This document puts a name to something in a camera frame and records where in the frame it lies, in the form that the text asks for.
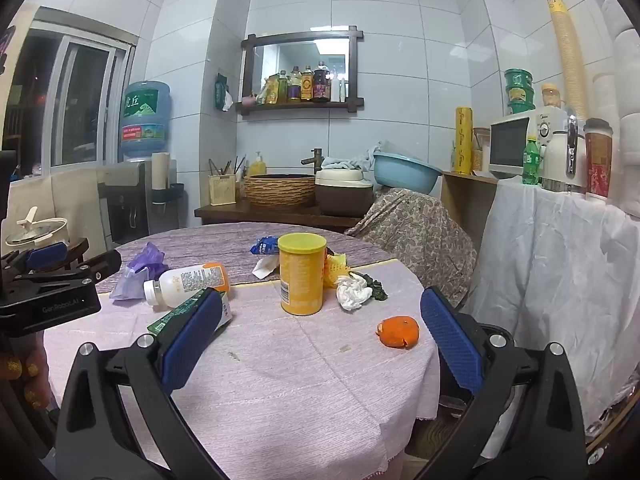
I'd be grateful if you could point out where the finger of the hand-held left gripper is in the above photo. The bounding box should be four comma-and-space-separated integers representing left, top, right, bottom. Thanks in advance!
20, 249, 122, 288
25, 241, 71, 271

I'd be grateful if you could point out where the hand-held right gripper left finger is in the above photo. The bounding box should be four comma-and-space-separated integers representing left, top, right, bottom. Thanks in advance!
50, 287, 226, 480

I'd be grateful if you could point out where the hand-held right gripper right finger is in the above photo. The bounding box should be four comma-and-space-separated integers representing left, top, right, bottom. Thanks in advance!
420, 286, 588, 480

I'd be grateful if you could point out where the purple plastic bag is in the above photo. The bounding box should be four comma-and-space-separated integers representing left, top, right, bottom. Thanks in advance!
109, 241, 171, 302

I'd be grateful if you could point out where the white bottle orange label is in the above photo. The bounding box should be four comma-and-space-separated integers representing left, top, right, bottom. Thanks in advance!
143, 261, 231, 309

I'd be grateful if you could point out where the white tissue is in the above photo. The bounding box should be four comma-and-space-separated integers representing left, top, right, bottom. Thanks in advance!
251, 254, 280, 280
336, 275, 373, 311

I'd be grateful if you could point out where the person's left hand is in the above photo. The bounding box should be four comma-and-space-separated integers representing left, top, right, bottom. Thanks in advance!
0, 345, 53, 413

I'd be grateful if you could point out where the glass pot lid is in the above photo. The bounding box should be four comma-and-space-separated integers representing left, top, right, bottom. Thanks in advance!
5, 206, 68, 247

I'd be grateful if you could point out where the green carton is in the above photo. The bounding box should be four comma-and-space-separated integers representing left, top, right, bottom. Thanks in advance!
146, 287, 233, 336

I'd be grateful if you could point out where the orange peel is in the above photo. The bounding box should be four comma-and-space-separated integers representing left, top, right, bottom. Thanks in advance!
376, 316, 420, 349

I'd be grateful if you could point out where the water dispenser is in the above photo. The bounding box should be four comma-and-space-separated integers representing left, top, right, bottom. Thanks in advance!
97, 160, 181, 246

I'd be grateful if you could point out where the dark green leaf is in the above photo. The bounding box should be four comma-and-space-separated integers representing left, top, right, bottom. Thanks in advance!
350, 271, 389, 302

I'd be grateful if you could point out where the paisley cloth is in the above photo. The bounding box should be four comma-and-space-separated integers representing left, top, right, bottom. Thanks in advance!
345, 187, 478, 308

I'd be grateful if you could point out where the flat white tissue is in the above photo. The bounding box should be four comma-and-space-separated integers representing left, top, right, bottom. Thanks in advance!
251, 254, 280, 280

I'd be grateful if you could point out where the white cup stack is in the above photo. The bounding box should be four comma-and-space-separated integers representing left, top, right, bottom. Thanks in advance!
151, 151, 171, 193

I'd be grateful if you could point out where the white cloth cover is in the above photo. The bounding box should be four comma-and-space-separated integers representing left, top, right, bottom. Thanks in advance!
462, 177, 640, 426

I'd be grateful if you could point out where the blue wrapper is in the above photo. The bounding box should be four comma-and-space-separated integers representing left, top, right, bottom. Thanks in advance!
249, 236, 279, 257

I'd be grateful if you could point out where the yellow canister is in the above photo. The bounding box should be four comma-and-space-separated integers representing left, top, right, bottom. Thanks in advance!
276, 232, 328, 317

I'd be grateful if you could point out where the light wooden shelf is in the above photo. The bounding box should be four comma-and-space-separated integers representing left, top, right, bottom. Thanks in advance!
440, 170, 501, 261

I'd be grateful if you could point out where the chopstick holder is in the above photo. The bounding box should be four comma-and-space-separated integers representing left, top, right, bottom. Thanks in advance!
208, 172, 237, 207

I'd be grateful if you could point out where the blue water jug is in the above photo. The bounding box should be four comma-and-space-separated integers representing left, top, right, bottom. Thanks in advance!
118, 80, 172, 161

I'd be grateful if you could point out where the dark wooden counter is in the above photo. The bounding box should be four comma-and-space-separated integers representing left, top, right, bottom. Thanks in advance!
194, 195, 366, 233

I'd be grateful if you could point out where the window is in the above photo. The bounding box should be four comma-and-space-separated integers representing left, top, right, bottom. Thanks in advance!
0, 7, 138, 181

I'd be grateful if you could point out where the bundle of chopsticks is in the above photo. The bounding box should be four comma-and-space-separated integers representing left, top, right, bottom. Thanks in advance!
209, 155, 247, 177

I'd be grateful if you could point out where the woven basket basin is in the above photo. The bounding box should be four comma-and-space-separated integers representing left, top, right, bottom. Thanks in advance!
242, 174, 317, 210

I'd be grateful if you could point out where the blue plastic basin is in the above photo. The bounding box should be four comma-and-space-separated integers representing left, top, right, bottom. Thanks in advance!
372, 152, 443, 194

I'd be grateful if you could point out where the rice cooker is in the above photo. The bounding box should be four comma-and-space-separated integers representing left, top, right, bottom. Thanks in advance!
315, 168, 375, 217

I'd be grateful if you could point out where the glass jar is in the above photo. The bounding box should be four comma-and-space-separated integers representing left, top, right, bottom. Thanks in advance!
472, 127, 493, 173

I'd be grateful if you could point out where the green soda bottle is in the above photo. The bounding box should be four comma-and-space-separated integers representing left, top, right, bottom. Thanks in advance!
522, 135, 542, 186

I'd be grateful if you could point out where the yellow roll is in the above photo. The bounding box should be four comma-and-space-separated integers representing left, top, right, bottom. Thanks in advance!
452, 106, 474, 176

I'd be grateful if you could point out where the light blue towel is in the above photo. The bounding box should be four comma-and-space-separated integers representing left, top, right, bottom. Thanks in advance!
322, 141, 385, 173

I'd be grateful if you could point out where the white microwave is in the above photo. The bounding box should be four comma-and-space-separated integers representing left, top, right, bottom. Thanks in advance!
488, 106, 568, 181

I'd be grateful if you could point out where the white kettle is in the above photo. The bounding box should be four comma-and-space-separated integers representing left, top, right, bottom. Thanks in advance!
541, 105, 587, 193

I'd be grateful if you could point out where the bronze faucet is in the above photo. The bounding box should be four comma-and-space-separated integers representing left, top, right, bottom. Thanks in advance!
300, 148, 325, 176

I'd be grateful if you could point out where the red paper cup with lid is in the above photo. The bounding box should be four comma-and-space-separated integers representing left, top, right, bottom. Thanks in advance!
584, 118, 614, 198

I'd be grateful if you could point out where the row of condiment bottles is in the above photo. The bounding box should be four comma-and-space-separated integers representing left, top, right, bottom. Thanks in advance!
255, 61, 348, 106

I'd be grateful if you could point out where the wooden framed mirror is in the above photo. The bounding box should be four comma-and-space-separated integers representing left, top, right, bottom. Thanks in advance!
236, 25, 365, 116

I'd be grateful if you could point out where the tall stack of paper cups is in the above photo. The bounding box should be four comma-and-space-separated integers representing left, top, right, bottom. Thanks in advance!
545, 0, 591, 121

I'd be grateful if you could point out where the stack of white paper rolls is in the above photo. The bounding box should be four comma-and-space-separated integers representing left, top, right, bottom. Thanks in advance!
592, 0, 640, 206

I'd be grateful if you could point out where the green wall tissue pack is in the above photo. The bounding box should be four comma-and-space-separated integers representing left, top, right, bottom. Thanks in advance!
214, 74, 234, 112

